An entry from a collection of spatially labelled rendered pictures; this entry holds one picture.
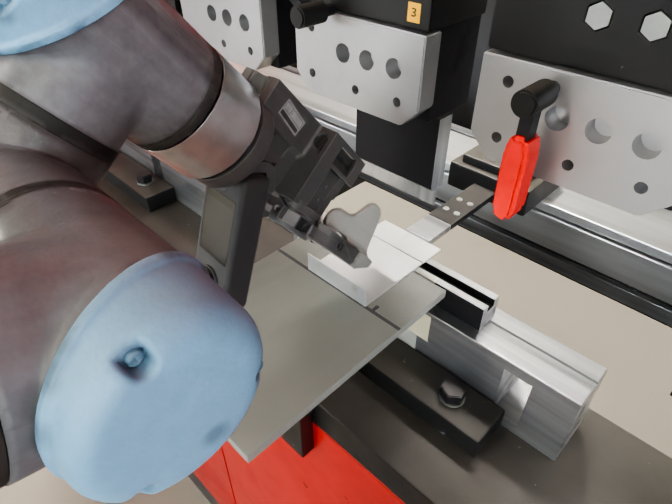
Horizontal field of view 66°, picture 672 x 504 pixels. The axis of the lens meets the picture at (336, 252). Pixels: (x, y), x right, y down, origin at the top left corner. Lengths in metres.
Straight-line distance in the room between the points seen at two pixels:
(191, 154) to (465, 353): 0.37
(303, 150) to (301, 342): 0.19
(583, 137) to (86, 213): 0.30
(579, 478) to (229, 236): 0.42
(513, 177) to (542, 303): 1.76
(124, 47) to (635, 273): 0.64
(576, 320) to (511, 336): 1.53
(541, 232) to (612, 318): 1.41
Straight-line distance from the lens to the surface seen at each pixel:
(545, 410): 0.56
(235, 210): 0.37
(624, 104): 0.37
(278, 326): 0.51
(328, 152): 0.39
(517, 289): 2.15
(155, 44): 0.29
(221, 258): 0.39
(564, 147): 0.39
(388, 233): 0.62
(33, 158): 0.26
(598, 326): 2.11
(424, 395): 0.58
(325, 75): 0.51
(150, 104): 0.29
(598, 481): 0.61
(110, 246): 0.19
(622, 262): 0.75
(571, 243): 0.76
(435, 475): 0.57
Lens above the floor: 1.37
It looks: 38 degrees down
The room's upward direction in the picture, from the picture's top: straight up
